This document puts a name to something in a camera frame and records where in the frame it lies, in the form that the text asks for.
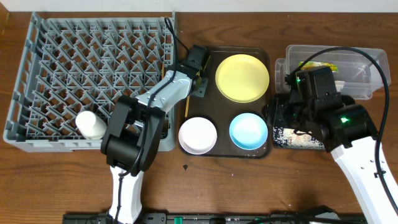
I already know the pink white bowl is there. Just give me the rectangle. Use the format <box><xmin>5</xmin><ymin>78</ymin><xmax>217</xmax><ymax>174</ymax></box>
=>
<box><xmin>178</xmin><ymin>117</ymin><xmax>218</xmax><ymax>155</ymax></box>

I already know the clear plastic bin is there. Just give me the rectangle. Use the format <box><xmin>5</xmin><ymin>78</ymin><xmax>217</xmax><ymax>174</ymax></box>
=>
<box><xmin>275</xmin><ymin>45</ymin><xmax>383</xmax><ymax>100</ymax></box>

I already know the grey plastic dish rack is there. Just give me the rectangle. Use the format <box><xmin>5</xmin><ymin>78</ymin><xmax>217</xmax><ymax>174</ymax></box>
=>
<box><xmin>3</xmin><ymin>13</ymin><xmax>174</xmax><ymax>152</ymax></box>

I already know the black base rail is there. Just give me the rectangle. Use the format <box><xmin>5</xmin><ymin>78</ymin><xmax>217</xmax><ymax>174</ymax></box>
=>
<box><xmin>62</xmin><ymin>205</ymin><xmax>374</xmax><ymax>224</ymax></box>

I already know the yellow round plate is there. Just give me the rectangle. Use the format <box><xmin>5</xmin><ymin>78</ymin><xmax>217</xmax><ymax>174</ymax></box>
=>
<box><xmin>215</xmin><ymin>54</ymin><xmax>270</xmax><ymax>103</ymax></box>

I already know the black waste tray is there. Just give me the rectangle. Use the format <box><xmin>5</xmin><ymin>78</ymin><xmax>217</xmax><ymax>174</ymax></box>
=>
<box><xmin>262</xmin><ymin>93</ymin><xmax>325</xmax><ymax>150</ymax></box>

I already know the dark brown serving tray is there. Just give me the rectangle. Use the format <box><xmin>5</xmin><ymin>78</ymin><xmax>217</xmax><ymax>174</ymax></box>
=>
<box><xmin>187</xmin><ymin>46</ymin><xmax>272</xmax><ymax>159</ymax></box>

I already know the wooden chopstick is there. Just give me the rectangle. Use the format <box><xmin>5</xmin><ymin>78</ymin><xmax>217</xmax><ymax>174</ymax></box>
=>
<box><xmin>184</xmin><ymin>96</ymin><xmax>190</xmax><ymax>118</ymax></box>
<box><xmin>162</xmin><ymin>64</ymin><xmax>165</xmax><ymax>79</ymax></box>

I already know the light blue bowl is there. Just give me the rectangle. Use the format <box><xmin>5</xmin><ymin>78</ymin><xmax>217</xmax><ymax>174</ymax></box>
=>
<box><xmin>229</xmin><ymin>113</ymin><xmax>268</xmax><ymax>151</ymax></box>

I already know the green yellow snack wrapper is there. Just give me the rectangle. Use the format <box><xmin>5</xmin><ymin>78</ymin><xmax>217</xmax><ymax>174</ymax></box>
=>
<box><xmin>301</xmin><ymin>61</ymin><xmax>339</xmax><ymax>73</ymax></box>

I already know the white cup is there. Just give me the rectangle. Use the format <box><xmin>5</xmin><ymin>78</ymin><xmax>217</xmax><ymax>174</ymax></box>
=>
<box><xmin>75</xmin><ymin>111</ymin><xmax>107</xmax><ymax>140</ymax></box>

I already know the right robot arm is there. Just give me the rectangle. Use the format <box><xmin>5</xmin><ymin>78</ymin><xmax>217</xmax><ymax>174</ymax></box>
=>
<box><xmin>262</xmin><ymin>66</ymin><xmax>397</xmax><ymax>223</ymax></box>

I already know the spilled rice waste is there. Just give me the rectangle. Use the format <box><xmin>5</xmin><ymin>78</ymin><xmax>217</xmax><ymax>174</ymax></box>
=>
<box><xmin>272</xmin><ymin>127</ymin><xmax>324</xmax><ymax>150</ymax></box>

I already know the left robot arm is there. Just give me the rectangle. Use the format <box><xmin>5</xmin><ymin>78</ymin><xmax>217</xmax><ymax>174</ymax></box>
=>
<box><xmin>101</xmin><ymin>45</ymin><xmax>209</xmax><ymax>223</ymax></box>

